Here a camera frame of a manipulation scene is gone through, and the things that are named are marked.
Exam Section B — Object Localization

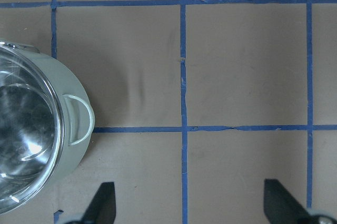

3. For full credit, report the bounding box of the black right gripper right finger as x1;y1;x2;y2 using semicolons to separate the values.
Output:
264;179;311;224

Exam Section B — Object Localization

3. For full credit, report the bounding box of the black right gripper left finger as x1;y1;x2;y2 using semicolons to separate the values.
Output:
81;182;116;223

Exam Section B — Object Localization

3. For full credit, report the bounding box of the clear glass pot lid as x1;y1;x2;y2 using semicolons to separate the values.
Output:
1;45;64;214

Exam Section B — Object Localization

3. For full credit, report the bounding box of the pale green cooking pot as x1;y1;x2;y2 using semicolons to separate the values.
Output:
0;40;95;216

